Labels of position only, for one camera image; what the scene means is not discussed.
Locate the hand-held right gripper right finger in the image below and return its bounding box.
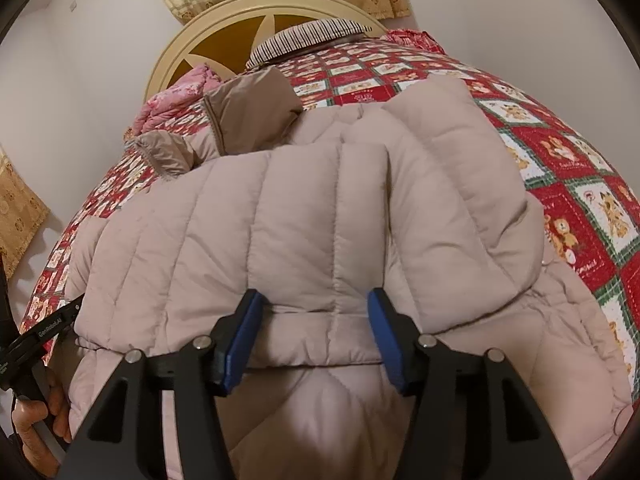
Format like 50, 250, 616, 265
366, 287, 573, 480

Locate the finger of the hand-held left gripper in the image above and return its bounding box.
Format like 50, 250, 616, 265
0, 299, 85, 377

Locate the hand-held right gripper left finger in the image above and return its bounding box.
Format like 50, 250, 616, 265
60, 290, 266, 480

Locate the beige puffer jacket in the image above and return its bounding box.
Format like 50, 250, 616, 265
47, 67, 633, 480

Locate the person's left hand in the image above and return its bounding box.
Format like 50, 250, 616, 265
12, 367, 73, 463

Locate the red bear-print quilt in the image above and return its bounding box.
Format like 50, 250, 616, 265
17, 32, 640, 376

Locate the striped pillow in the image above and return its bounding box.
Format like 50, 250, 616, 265
245, 17, 375, 68

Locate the cream wooden headboard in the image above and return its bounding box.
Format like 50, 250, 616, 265
144, 0, 388, 103

